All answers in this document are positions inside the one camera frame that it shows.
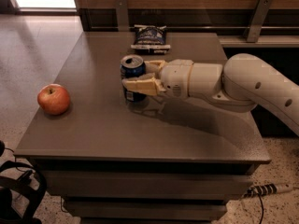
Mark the white power strip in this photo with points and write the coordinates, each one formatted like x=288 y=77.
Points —
x=268 y=189

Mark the blue chip bag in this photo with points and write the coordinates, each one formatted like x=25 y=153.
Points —
x=151 y=39

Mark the metal bracket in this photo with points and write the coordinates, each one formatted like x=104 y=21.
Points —
x=122 y=15
x=252 y=32

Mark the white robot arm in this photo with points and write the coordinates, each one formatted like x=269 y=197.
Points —
x=238 y=85

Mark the black chair base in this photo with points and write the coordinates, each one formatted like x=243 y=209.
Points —
x=7 y=213

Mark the blue pepsi can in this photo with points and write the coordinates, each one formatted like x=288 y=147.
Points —
x=132 y=66

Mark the right metal bracket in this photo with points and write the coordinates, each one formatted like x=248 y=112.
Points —
x=252 y=32

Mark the grey drawer cabinet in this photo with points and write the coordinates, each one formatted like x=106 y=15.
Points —
x=160 y=161

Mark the red apple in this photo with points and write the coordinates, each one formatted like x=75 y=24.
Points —
x=54 y=99

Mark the left metal bracket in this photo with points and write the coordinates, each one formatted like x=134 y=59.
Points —
x=122 y=15

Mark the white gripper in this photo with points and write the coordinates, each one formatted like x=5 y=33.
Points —
x=175 y=76

